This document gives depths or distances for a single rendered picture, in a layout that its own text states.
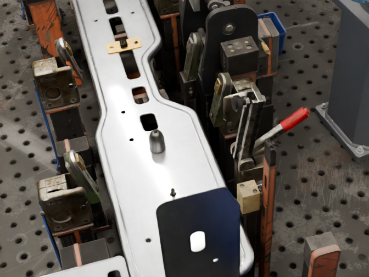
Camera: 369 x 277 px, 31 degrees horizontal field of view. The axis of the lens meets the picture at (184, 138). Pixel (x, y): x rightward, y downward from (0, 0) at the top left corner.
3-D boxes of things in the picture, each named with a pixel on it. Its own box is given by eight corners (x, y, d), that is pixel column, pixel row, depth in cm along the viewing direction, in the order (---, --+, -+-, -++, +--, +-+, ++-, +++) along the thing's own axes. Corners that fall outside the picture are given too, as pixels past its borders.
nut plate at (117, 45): (107, 54, 157) (107, 50, 156) (105, 44, 159) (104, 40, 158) (142, 47, 158) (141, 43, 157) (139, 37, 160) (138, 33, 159)
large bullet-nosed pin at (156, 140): (149, 148, 138) (145, 127, 133) (163, 145, 138) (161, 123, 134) (152, 159, 136) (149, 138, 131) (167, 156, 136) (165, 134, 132)
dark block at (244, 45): (223, 169, 170) (219, 41, 139) (249, 162, 171) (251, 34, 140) (229, 183, 167) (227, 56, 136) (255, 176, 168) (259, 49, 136)
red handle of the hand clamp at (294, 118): (232, 147, 126) (300, 99, 121) (238, 152, 127) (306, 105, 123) (239, 164, 123) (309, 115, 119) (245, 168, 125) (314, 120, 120)
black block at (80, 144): (69, 219, 162) (43, 139, 141) (112, 208, 164) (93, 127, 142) (74, 245, 157) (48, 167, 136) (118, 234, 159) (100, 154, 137)
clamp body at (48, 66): (53, 155, 177) (22, 56, 151) (98, 144, 178) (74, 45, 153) (57, 181, 171) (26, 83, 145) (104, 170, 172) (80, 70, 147)
